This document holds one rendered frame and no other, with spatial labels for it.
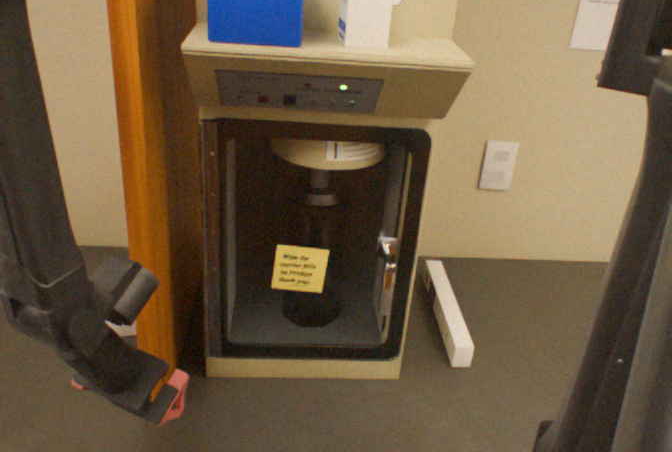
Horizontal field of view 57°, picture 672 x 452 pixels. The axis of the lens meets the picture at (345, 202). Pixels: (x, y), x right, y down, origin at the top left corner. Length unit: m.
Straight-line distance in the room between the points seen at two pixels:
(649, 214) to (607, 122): 1.13
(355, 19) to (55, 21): 0.74
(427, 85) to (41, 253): 0.44
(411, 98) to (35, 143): 0.42
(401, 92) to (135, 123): 0.31
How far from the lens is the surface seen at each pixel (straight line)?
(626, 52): 0.31
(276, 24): 0.68
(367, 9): 0.71
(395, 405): 1.04
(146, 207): 0.80
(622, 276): 0.34
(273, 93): 0.75
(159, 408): 0.80
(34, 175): 0.59
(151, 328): 0.90
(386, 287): 0.88
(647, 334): 0.17
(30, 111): 0.57
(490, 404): 1.08
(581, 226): 1.54
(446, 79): 0.73
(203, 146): 0.83
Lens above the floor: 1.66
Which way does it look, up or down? 27 degrees down
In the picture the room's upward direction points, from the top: 5 degrees clockwise
